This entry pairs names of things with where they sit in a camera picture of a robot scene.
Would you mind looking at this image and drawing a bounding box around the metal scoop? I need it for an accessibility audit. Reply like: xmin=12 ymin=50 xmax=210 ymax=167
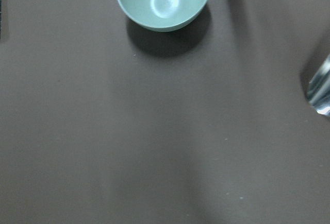
xmin=306 ymin=55 xmax=329 ymax=119

